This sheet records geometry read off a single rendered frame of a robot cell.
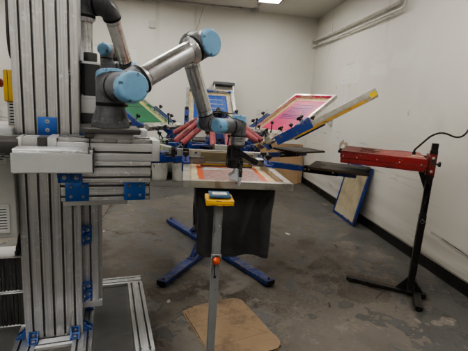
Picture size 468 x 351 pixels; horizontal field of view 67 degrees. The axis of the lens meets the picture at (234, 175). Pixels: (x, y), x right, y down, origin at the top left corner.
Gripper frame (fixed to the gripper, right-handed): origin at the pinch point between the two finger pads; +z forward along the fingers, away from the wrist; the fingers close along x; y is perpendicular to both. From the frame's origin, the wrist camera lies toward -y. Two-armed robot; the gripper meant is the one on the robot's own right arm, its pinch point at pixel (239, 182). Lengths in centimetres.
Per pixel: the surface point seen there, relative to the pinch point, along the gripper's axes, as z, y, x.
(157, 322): 98, 42, -26
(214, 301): 56, 12, 21
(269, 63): -119, -118, -471
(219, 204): 4.6, 12.6, 25.5
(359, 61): -109, -200, -291
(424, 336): 98, -129, -5
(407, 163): -8, -124, -45
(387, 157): -11, -113, -51
